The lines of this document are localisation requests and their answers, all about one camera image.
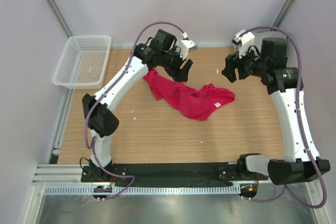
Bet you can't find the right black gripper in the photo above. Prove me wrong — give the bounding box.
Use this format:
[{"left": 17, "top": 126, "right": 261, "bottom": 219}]
[{"left": 222, "top": 42, "right": 269, "bottom": 83}]

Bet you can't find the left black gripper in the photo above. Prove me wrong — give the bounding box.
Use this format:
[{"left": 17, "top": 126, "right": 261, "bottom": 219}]
[{"left": 160, "top": 46, "right": 193, "bottom": 83}]

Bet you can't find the red t-shirt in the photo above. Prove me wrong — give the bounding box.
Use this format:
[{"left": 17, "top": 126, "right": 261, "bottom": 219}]
[{"left": 143, "top": 69, "right": 236, "bottom": 121}]

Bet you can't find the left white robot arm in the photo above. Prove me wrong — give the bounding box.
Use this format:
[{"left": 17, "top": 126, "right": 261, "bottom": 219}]
[{"left": 82, "top": 29, "right": 197, "bottom": 182}]

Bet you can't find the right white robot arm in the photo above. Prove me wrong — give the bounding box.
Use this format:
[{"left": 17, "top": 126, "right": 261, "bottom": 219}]
[{"left": 222, "top": 35, "right": 330, "bottom": 185}]

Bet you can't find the grey folded t-shirt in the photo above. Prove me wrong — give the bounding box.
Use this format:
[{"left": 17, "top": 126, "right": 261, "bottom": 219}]
[{"left": 252, "top": 30, "right": 287, "bottom": 45}]

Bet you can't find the white plastic basket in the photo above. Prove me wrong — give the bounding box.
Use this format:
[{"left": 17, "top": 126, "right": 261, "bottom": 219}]
[{"left": 53, "top": 35, "right": 111, "bottom": 89}]

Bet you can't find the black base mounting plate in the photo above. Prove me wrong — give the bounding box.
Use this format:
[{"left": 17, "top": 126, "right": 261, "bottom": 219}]
[{"left": 80, "top": 162, "right": 269, "bottom": 183}]

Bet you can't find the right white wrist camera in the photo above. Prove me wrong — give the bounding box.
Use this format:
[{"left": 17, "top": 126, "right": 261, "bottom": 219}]
[{"left": 232, "top": 29, "right": 255, "bottom": 59}]

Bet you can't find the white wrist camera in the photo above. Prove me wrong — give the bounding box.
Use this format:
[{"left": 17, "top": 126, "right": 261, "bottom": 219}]
[
  {"left": 232, "top": 29, "right": 255, "bottom": 59},
  {"left": 180, "top": 38, "right": 197, "bottom": 60}
]

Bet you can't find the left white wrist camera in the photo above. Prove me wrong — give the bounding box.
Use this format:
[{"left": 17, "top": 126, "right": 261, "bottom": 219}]
[{"left": 180, "top": 38, "right": 197, "bottom": 60}]

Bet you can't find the white slotted cable duct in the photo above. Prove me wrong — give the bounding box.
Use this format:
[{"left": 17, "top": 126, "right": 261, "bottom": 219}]
[{"left": 44, "top": 184, "right": 240, "bottom": 196}]

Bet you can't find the left aluminium corner post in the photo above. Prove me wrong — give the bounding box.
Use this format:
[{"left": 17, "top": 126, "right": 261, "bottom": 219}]
[{"left": 46, "top": 0, "right": 73, "bottom": 37}]

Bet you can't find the aluminium frame rail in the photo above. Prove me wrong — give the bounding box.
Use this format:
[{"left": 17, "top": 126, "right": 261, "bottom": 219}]
[{"left": 31, "top": 160, "right": 320, "bottom": 186}]

